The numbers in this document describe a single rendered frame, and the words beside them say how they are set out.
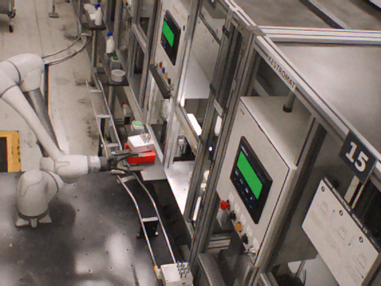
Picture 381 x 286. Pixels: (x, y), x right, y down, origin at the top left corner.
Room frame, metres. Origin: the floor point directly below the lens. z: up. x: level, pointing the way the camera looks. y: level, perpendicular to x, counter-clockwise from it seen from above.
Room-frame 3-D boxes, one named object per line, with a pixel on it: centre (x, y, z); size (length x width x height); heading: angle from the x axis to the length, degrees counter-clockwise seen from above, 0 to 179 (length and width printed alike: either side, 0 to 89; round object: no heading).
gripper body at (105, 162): (1.90, 0.37, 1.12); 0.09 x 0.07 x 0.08; 114
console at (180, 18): (2.47, 0.11, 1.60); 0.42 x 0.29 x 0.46; 24
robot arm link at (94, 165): (1.87, 0.44, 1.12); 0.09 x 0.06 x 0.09; 24
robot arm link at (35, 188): (1.90, 0.75, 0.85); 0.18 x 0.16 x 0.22; 157
